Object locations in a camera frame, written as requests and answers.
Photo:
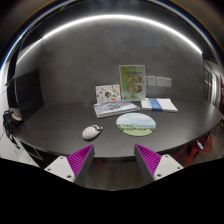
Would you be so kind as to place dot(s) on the white colourful standing card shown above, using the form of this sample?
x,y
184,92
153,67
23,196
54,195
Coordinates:
x,y
108,93

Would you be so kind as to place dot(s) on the white computer mouse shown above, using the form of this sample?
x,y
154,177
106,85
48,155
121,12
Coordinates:
x,y
91,132

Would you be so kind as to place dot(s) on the white and blue booklet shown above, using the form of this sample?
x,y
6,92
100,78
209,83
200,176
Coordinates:
x,y
158,104

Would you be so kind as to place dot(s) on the red chair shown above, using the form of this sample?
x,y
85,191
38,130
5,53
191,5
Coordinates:
x,y
203,144

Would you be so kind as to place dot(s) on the black wall monitor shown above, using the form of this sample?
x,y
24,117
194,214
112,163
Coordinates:
x,y
28,93

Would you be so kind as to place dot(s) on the green standing poster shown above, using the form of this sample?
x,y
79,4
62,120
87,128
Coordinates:
x,y
133,82

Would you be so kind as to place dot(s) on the grey patterned book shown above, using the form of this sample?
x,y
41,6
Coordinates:
x,y
113,108

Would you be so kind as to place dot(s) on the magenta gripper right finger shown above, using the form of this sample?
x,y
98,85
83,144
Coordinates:
x,y
154,166

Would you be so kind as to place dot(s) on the round landscape mouse pad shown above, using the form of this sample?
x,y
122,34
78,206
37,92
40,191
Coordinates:
x,y
136,124

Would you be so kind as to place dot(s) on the curved ceiling light strip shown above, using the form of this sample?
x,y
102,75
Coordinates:
x,y
90,51

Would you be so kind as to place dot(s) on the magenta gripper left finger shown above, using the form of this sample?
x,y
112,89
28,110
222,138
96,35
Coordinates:
x,y
73,168

